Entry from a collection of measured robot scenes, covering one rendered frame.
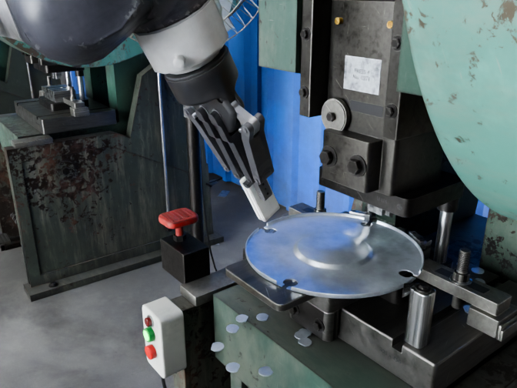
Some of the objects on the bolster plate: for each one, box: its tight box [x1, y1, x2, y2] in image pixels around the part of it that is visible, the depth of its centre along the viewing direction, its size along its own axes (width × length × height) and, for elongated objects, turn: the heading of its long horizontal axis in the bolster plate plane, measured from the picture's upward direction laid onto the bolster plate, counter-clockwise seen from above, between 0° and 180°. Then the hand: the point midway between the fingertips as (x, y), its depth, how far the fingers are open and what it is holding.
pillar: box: [433, 211, 453, 263], centre depth 92 cm, size 2×2×14 cm
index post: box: [404, 283, 436, 349], centre depth 76 cm, size 3×3×10 cm
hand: (260, 195), depth 69 cm, fingers closed
